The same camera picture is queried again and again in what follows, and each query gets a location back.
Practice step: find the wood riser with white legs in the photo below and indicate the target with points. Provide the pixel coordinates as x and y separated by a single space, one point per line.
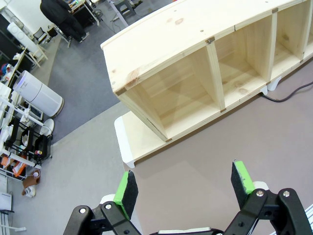
274 84
139 142

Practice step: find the black storage cart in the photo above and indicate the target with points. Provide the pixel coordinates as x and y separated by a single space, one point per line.
44 147

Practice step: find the four-compartment pine wood shelf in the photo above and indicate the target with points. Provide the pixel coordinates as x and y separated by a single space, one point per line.
159 36

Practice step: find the white wooden chair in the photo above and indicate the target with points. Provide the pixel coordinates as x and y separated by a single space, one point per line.
36 52

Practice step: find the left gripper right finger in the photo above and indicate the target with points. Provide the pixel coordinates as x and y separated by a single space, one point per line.
240 183

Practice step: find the person in black clothes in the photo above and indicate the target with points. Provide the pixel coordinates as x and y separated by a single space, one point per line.
58 14

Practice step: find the brown bag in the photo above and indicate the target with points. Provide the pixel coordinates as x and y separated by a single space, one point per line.
30 181

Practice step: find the white perforated air purifier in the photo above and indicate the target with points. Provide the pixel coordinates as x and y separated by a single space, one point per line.
41 93

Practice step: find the black office chair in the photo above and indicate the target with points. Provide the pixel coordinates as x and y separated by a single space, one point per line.
40 35

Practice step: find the tall white tower appliance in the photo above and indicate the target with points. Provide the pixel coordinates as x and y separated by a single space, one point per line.
17 33

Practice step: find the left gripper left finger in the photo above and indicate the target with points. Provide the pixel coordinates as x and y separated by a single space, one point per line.
127 195

